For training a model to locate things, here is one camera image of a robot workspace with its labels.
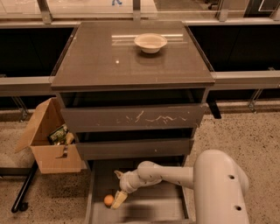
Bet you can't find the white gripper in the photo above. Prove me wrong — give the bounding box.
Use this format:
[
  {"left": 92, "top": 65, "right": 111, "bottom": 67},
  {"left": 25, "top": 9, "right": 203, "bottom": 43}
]
[{"left": 111, "top": 171, "right": 144, "bottom": 209}]

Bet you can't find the orange fruit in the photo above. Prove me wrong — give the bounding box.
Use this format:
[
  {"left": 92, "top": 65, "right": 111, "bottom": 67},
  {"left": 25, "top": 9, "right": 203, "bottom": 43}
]
[{"left": 103, "top": 194, "right": 115, "bottom": 207}]

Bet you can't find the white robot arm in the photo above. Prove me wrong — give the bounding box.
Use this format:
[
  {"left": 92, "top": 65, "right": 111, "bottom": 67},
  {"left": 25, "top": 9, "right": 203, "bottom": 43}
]
[{"left": 111, "top": 150, "right": 249, "bottom": 224}]

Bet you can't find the middle grey drawer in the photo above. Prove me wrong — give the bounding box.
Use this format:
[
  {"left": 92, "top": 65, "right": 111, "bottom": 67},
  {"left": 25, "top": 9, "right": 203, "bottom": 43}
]
[{"left": 76, "top": 138, "right": 194, "bottom": 160}]

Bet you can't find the bottom grey open drawer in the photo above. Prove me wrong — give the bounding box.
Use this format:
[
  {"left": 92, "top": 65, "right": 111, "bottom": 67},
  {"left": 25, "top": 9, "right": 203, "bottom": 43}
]
[{"left": 84, "top": 159, "right": 195, "bottom": 224}]

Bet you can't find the top grey drawer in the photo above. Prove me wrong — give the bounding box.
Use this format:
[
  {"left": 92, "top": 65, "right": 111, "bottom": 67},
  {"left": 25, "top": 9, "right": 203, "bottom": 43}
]
[{"left": 61, "top": 104, "right": 206, "bottom": 133}]

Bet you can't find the grey drawer cabinet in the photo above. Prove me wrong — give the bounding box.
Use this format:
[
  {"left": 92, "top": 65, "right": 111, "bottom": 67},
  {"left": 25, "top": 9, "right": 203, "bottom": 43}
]
[{"left": 51, "top": 21, "right": 214, "bottom": 163}]

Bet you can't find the yellow packet in box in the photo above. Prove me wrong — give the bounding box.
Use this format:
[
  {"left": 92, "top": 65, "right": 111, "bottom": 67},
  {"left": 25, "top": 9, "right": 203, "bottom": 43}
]
[{"left": 66, "top": 132, "right": 74, "bottom": 145}]

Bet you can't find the open cardboard box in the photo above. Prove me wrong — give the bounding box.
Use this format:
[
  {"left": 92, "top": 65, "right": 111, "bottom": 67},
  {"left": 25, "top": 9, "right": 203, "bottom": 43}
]
[{"left": 15, "top": 97, "right": 84, "bottom": 174}]

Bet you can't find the green snack bag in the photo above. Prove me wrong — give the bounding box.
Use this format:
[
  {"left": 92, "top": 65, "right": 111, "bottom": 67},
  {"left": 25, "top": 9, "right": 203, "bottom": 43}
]
[{"left": 47, "top": 124, "right": 68, "bottom": 145}]

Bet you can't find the black metal floor leg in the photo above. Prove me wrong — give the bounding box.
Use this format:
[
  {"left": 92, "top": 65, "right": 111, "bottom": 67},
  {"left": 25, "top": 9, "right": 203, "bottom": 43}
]
[{"left": 11, "top": 162, "right": 38, "bottom": 214}]

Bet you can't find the white bowl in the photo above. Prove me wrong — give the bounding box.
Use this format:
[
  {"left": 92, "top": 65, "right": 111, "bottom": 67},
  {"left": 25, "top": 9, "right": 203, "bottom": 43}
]
[{"left": 134, "top": 33, "right": 167, "bottom": 53}]

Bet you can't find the grey horizontal railing beam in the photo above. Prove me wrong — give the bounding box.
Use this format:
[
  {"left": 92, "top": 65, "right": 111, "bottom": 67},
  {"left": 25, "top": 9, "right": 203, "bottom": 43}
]
[{"left": 0, "top": 70, "right": 280, "bottom": 97}]

